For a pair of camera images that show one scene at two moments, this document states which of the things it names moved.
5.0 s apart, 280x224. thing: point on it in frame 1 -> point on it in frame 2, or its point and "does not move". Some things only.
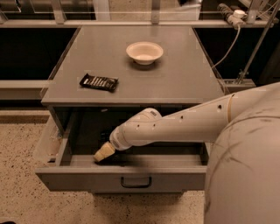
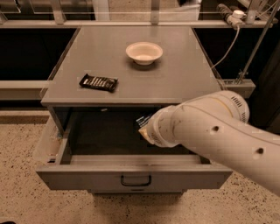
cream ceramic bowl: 143,52 does not move
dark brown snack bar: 102,82 does not move
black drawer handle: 136,185 does not move
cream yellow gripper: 117,142 -> 158,130
